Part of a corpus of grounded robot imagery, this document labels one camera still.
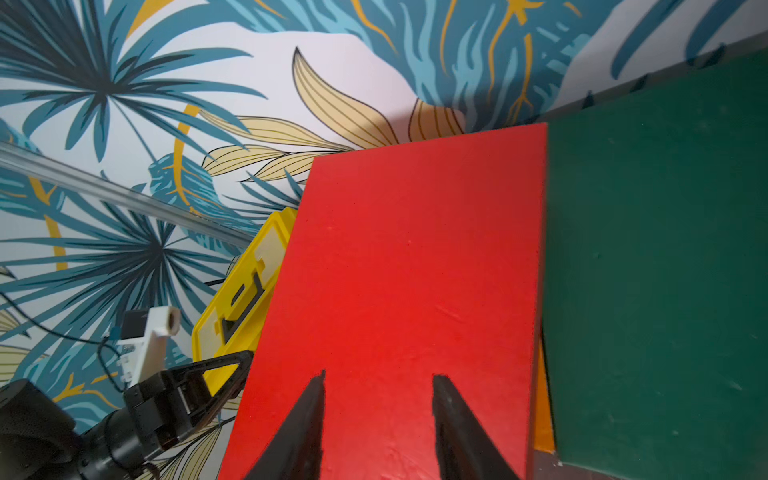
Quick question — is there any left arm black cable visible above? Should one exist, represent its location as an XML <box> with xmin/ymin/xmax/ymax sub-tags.
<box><xmin>0</xmin><ymin>287</ymin><xmax>124</xmax><ymax>391</ymax></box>

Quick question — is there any left aluminium frame post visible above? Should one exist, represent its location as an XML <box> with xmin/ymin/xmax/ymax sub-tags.
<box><xmin>1</xmin><ymin>142</ymin><xmax>251</xmax><ymax>248</ymax></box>

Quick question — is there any red shoebox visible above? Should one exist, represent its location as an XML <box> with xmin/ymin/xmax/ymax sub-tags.
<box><xmin>220</xmin><ymin>124</ymin><xmax>548</xmax><ymax>479</ymax></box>

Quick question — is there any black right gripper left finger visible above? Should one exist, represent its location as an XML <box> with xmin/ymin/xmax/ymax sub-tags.
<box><xmin>245</xmin><ymin>371</ymin><xmax>326</xmax><ymax>480</ymax></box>

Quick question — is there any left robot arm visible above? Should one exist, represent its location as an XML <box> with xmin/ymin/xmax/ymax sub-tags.
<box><xmin>1</xmin><ymin>350</ymin><xmax>253</xmax><ymax>479</ymax></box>

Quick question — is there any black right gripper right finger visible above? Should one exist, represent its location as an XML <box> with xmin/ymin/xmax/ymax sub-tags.
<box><xmin>432</xmin><ymin>375</ymin><xmax>519</xmax><ymax>480</ymax></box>

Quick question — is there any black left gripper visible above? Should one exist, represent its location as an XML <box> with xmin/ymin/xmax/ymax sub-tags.
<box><xmin>74</xmin><ymin>350</ymin><xmax>254</xmax><ymax>479</ymax></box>

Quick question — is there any far orange shoebox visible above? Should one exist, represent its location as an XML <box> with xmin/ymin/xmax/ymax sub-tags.
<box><xmin>533</xmin><ymin>341</ymin><xmax>556</xmax><ymax>454</ymax></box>

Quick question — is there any yellow and black toolbox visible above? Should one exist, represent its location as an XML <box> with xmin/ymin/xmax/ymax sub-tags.
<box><xmin>191</xmin><ymin>207</ymin><xmax>297</xmax><ymax>362</ymax></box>

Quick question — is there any green shoebox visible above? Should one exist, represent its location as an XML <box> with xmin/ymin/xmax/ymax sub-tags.
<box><xmin>543</xmin><ymin>51</ymin><xmax>767</xmax><ymax>479</ymax></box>

